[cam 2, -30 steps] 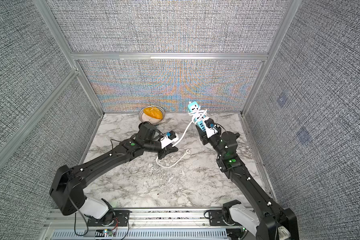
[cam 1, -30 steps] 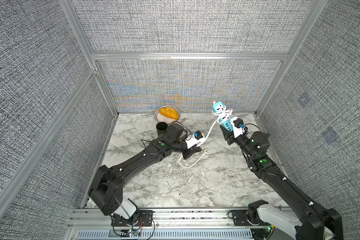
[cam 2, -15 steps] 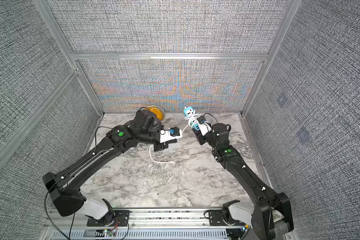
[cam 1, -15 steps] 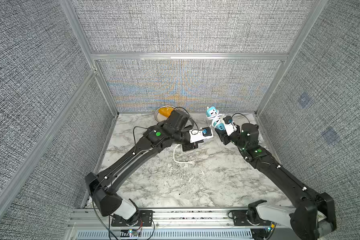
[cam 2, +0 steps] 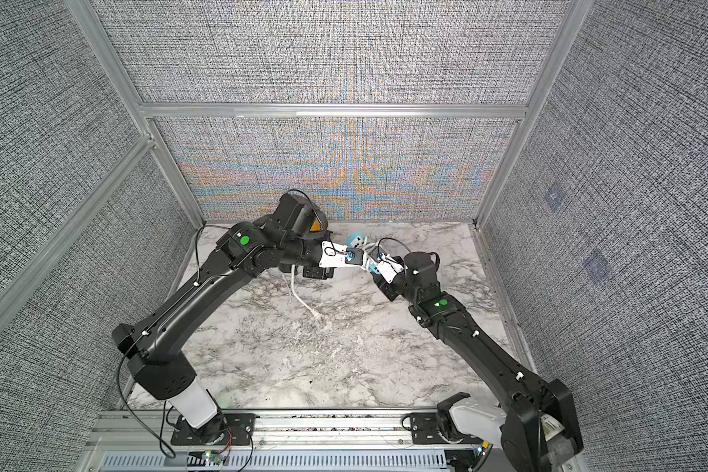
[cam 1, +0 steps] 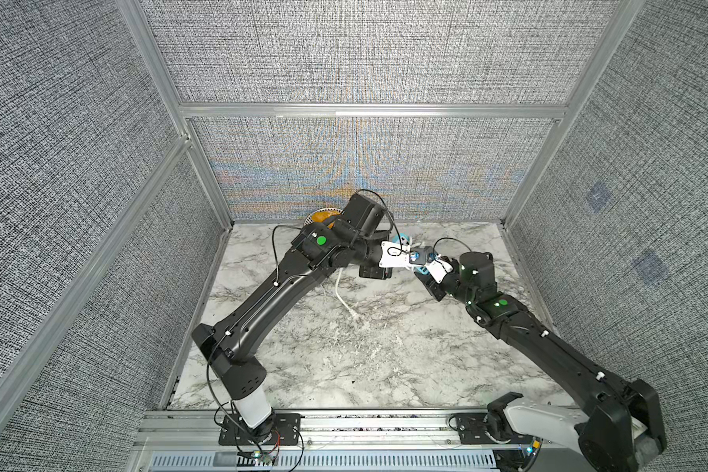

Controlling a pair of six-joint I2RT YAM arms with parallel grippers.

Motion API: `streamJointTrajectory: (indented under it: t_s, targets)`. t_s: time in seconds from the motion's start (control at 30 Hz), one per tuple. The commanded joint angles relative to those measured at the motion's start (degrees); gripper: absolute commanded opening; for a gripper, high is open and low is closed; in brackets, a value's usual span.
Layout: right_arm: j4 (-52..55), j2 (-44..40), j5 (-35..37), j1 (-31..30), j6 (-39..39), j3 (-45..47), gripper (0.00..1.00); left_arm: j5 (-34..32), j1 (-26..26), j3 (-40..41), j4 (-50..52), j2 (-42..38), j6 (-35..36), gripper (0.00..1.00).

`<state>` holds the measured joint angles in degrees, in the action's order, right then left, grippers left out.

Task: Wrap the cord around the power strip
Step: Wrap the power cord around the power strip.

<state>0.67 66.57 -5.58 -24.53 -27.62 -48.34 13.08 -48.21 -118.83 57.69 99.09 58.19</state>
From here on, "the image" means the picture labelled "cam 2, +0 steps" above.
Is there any white power cord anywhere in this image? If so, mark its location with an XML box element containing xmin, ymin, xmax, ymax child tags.
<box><xmin>288</xmin><ymin>234</ymin><xmax>379</xmax><ymax>323</ymax></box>

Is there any teal power strip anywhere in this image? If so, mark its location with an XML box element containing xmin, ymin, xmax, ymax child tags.
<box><xmin>345</xmin><ymin>233</ymin><xmax>381</xmax><ymax>275</ymax></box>

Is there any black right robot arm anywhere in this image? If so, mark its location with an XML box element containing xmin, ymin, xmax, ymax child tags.
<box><xmin>373</xmin><ymin>252</ymin><xmax>584</xmax><ymax>471</ymax></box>

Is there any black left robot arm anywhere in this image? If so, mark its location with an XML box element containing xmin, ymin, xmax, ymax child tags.
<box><xmin>112</xmin><ymin>189</ymin><xmax>334</xmax><ymax>444</ymax></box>

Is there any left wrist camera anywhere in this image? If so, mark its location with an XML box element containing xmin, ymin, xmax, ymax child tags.
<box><xmin>319</xmin><ymin>241</ymin><xmax>365</xmax><ymax>269</ymax></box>

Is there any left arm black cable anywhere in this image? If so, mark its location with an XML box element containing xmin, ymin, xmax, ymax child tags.
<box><xmin>115</xmin><ymin>223</ymin><xmax>255</xmax><ymax>472</ymax></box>

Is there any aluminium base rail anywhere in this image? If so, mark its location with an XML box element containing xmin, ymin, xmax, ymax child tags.
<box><xmin>76</xmin><ymin>407</ymin><xmax>505</xmax><ymax>471</ymax></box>

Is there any aluminium enclosure frame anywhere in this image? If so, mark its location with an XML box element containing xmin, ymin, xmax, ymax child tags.
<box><xmin>0</xmin><ymin>0</ymin><xmax>597</xmax><ymax>414</ymax></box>

